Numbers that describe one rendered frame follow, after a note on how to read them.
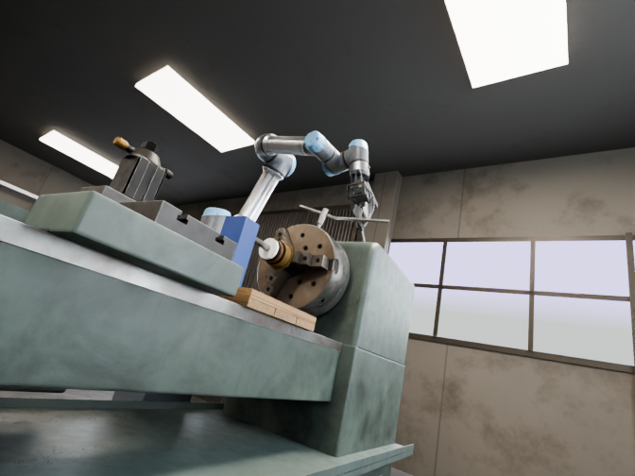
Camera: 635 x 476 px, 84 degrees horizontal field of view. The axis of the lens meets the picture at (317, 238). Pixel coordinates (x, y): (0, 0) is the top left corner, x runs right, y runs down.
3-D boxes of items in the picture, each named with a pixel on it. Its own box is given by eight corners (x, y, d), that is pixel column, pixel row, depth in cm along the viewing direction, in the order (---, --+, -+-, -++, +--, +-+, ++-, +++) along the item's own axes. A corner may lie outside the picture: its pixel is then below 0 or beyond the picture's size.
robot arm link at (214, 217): (190, 231, 156) (200, 204, 160) (214, 243, 166) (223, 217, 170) (206, 229, 148) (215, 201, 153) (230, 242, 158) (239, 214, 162)
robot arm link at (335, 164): (317, 151, 143) (338, 141, 137) (332, 166, 151) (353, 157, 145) (316, 167, 140) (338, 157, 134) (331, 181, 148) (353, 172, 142)
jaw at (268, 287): (298, 278, 122) (278, 306, 121) (288, 271, 125) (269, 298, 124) (280, 267, 113) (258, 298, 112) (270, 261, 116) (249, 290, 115)
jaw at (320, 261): (306, 261, 123) (337, 260, 117) (304, 274, 121) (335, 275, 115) (290, 249, 114) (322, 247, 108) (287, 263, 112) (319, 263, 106)
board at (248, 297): (222, 314, 117) (226, 302, 119) (313, 331, 99) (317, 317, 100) (145, 289, 93) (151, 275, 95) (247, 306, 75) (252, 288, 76)
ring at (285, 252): (278, 246, 121) (262, 235, 114) (300, 246, 116) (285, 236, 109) (270, 271, 118) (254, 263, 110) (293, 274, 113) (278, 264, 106)
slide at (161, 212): (109, 254, 90) (115, 238, 91) (231, 264, 68) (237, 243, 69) (29, 224, 76) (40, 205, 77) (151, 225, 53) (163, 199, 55)
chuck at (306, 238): (258, 300, 134) (291, 227, 141) (325, 329, 116) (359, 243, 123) (243, 294, 126) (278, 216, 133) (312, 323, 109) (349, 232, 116)
